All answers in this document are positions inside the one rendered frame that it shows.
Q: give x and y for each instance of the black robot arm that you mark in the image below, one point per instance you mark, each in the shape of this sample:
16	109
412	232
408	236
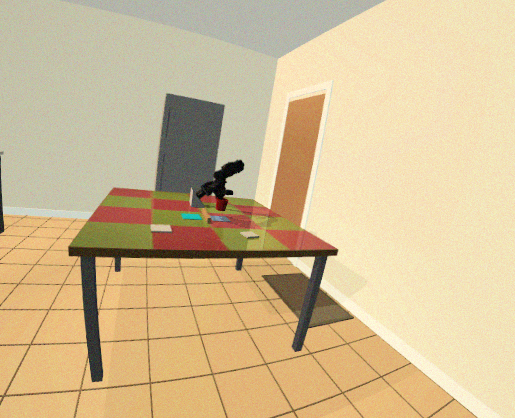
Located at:
229	169

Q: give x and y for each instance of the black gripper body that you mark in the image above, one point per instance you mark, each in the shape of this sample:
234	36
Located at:
223	189

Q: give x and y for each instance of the tan flat bar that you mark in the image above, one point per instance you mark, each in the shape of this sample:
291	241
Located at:
207	217

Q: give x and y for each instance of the red cup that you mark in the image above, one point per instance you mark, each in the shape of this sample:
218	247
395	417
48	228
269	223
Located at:
221	204

